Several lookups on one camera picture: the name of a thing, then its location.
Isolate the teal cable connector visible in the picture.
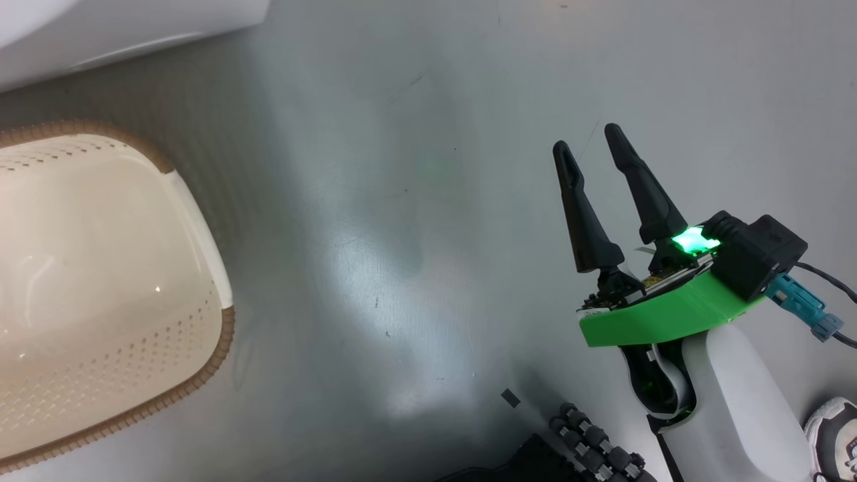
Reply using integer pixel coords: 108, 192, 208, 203
767, 274, 844, 342

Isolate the thin black camera cable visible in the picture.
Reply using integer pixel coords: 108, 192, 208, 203
793, 262, 857, 349

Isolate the cream plastic laundry basket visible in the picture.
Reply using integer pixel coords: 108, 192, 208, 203
0, 120, 235, 473

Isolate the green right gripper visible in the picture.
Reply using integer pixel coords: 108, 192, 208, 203
552, 123, 764, 349

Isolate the white front-load washing machine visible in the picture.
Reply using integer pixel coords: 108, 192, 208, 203
0, 0, 270, 93

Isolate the white black sneaker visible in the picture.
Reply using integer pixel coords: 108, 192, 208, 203
803, 397, 857, 482

